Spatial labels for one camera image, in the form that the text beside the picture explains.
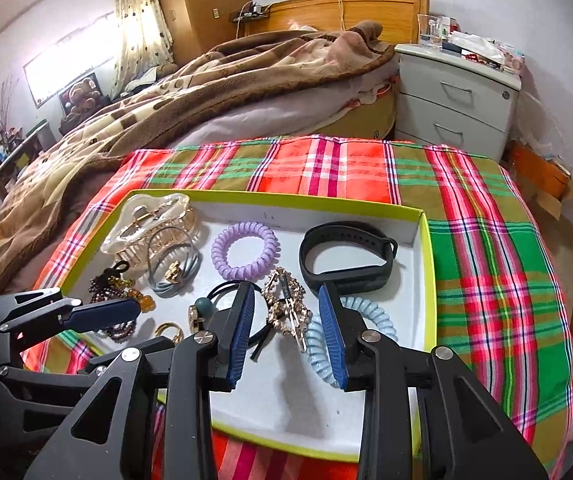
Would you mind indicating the brown teddy bears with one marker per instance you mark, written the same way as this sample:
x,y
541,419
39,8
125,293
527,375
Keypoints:
x,y
81,97

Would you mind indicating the dotted curtain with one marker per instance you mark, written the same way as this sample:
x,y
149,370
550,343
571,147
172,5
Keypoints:
x,y
141,20

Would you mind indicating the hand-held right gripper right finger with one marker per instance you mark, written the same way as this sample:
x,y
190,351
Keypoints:
x,y
334,340

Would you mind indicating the wooden headboard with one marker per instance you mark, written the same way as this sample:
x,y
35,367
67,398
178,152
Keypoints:
x,y
391,10

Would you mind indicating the grey nightstand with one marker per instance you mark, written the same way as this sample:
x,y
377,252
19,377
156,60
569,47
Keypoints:
x,y
446,110

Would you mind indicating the cluttered side shelf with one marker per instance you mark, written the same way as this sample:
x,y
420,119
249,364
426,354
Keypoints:
x,y
11,160

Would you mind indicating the plaid cloth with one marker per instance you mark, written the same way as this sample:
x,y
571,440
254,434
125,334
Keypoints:
x,y
491,260

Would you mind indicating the orange cardboard box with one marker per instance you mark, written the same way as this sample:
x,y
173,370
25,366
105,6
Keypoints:
x,y
541,172

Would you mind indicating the wooden wardrobe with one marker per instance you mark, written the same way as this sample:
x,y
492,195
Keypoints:
x,y
201,5

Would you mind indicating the nightstand clutter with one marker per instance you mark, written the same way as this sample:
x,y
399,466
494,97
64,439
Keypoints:
x,y
486,47

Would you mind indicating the cream hair claw clip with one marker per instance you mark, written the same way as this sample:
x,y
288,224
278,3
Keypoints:
x,y
119,237

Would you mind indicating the brown blanket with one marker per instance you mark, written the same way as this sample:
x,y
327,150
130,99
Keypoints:
x,y
166,110

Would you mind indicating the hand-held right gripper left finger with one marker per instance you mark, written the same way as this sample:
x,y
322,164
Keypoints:
x,y
244,340

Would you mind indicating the yellow-green cardboard box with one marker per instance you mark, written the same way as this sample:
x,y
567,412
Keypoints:
x,y
286,405

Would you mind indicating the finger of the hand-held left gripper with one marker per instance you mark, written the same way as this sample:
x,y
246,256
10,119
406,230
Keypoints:
x,y
106,314
41,375

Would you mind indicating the clear glass box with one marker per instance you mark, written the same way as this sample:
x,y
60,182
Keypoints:
x,y
431,30

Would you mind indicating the black fitness band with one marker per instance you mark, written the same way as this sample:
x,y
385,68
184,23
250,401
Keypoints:
x,y
361,275

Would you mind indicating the gold rhinestone hair clip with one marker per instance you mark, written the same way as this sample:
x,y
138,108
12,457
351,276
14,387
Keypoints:
x,y
279,290

